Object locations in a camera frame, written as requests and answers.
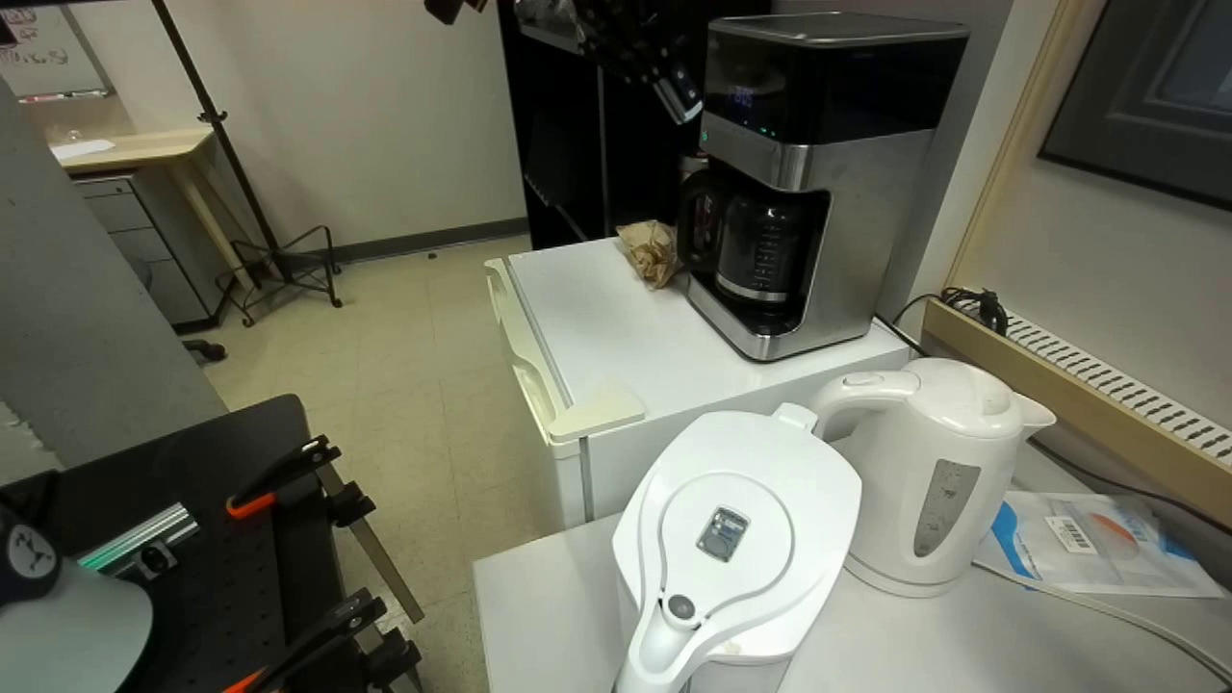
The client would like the grey panel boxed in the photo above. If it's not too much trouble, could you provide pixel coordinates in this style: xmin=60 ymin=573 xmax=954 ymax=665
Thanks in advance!
xmin=0 ymin=75 xmax=226 ymax=484

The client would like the white cable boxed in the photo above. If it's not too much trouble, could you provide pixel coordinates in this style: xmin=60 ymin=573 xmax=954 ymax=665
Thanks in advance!
xmin=974 ymin=561 xmax=1232 ymax=690

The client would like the black perforated work table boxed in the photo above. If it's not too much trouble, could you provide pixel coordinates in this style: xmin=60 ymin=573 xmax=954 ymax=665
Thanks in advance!
xmin=0 ymin=392 xmax=426 ymax=693

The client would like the black power cable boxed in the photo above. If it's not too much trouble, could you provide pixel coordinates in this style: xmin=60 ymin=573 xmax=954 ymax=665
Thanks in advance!
xmin=891 ymin=285 xmax=1011 ymax=360

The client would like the wooden desk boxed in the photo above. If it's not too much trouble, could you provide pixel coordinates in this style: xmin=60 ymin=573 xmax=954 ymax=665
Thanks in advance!
xmin=48 ymin=120 xmax=263 ymax=301

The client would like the green white label strip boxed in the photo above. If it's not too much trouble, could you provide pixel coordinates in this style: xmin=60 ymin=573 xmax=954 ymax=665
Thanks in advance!
xmin=75 ymin=501 xmax=203 ymax=583

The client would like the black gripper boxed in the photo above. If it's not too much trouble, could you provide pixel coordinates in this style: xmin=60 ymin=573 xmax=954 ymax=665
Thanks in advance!
xmin=571 ymin=0 xmax=710 ymax=126

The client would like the brown paper filter bag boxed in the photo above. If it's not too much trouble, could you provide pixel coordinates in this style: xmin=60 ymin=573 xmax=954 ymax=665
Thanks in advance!
xmin=611 ymin=216 xmax=691 ymax=294

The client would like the black light stand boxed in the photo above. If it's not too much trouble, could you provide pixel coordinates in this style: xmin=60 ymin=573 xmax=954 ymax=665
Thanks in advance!
xmin=148 ymin=0 xmax=347 ymax=326

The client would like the white mini fridge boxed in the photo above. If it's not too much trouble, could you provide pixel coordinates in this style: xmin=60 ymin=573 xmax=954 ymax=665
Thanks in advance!
xmin=483 ymin=237 xmax=915 ymax=532

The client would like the whiteboard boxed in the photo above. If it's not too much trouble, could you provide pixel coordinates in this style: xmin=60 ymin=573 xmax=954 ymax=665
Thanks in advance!
xmin=0 ymin=0 xmax=111 ymax=110

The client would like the dark framed window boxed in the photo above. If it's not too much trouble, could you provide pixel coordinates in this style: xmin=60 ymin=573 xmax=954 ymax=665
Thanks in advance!
xmin=1035 ymin=0 xmax=1232 ymax=216

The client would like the grey file cabinet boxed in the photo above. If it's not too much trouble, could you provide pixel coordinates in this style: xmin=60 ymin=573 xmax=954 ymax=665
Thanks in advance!
xmin=69 ymin=170 xmax=234 ymax=332

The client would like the black clamp orange tip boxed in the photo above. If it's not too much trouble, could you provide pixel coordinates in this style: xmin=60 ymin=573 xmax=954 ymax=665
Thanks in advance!
xmin=218 ymin=584 xmax=422 ymax=693
xmin=222 ymin=432 xmax=376 ymax=527

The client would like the black shelf cabinet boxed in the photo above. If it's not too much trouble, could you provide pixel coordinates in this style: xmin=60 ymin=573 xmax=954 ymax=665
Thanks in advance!
xmin=498 ymin=0 xmax=774 ymax=255

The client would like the white water filter pitcher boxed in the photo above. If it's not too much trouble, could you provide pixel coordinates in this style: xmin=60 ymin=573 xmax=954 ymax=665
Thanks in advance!
xmin=608 ymin=401 xmax=866 ymax=693

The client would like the clear plastic bag blue print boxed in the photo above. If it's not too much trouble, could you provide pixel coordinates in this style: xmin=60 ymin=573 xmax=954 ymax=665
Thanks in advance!
xmin=978 ymin=484 xmax=1228 ymax=605

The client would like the black steel coffee machine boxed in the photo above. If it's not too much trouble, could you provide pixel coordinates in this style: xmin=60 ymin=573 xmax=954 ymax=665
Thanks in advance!
xmin=673 ymin=11 xmax=974 ymax=367

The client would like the grey round robot base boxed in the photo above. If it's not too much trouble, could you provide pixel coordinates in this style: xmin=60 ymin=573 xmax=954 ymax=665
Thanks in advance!
xmin=0 ymin=554 xmax=158 ymax=693

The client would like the white electric kettle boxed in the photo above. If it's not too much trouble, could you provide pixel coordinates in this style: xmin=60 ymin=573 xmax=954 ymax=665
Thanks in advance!
xmin=810 ymin=356 xmax=1058 ymax=601

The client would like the glass coffee carafe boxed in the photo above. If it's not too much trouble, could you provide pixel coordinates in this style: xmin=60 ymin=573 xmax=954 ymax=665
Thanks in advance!
xmin=679 ymin=165 xmax=825 ymax=311

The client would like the white desk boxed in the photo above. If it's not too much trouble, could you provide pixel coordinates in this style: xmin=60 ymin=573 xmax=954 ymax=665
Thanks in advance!
xmin=471 ymin=447 xmax=1232 ymax=693

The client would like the black round cap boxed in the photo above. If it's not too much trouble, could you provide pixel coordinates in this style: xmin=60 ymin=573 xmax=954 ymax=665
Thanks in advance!
xmin=0 ymin=506 xmax=67 ymax=610

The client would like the baseboard heater grille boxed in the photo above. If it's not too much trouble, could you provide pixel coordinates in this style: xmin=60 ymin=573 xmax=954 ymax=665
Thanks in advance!
xmin=922 ymin=285 xmax=1232 ymax=532

